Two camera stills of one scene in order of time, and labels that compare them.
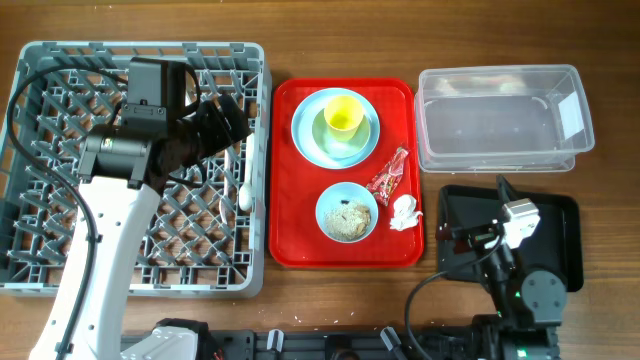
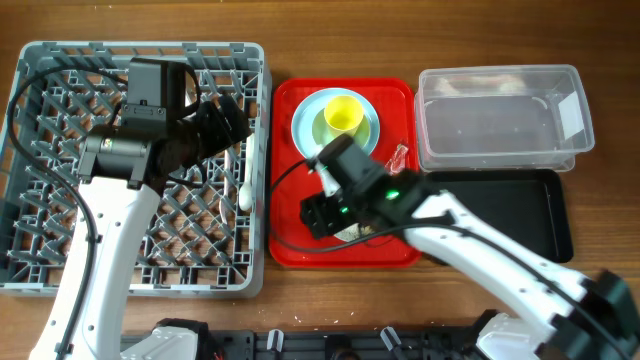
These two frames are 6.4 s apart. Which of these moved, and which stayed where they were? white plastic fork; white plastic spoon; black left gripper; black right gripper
Moved: black right gripper
Stayed: black left gripper; white plastic fork; white plastic spoon
